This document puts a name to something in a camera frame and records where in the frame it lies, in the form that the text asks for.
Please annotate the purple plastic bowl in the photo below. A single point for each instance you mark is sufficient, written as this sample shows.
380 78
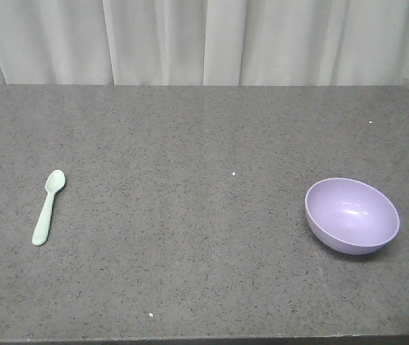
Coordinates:
350 216

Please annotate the pale green plastic spoon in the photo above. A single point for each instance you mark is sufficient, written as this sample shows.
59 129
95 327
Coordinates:
55 182

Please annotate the white curtain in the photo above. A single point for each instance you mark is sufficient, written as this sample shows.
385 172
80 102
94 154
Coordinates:
207 43

